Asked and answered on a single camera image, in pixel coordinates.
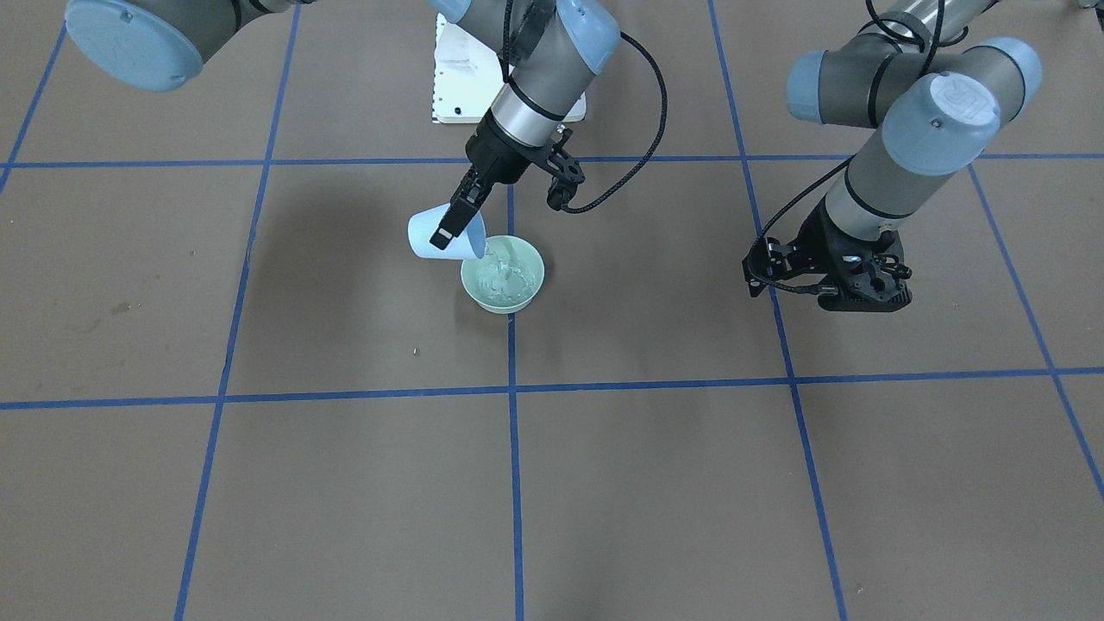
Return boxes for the light blue plastic cup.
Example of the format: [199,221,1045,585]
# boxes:
[407,204,486,260]

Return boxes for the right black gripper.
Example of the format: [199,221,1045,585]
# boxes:
[429,110,531,252]

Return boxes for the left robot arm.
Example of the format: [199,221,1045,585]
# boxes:
[750,1,1044,313]

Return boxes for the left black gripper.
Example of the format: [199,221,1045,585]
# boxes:
[793,206,913,313]

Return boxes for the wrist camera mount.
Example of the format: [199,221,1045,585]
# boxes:
[742,236,822,298]
[535,125,585,215]

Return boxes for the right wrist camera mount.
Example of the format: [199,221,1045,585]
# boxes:
[535,125,585,215]

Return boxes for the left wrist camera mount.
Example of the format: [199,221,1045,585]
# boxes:
[742,236,822,298]

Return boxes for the mint green bowl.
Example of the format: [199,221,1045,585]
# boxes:
[459,235,546,315]

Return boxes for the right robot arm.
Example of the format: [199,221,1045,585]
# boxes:
[64,1,622,251]

